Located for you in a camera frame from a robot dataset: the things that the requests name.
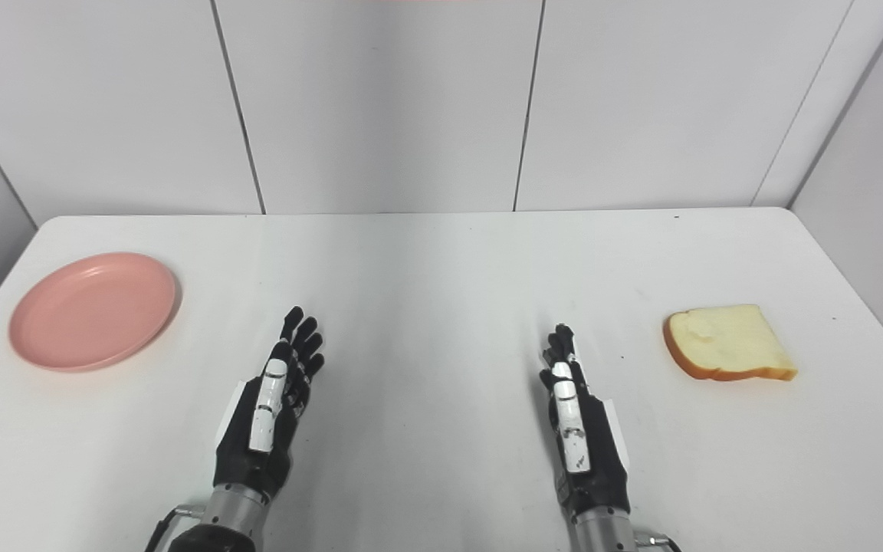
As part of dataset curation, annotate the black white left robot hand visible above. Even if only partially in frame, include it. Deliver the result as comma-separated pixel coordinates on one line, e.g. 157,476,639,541
213,306,327,503

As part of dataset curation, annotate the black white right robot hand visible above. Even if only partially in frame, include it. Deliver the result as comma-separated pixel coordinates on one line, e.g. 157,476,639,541
539,323,632,522

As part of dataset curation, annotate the slice of bread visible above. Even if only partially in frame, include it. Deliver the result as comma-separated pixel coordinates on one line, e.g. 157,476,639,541
663,304,799,383

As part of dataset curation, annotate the pink round plate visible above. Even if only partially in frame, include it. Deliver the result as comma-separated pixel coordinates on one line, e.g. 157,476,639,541
8,252,180,373

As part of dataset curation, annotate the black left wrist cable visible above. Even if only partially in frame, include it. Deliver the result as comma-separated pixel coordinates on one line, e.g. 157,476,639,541
144,506,205,552

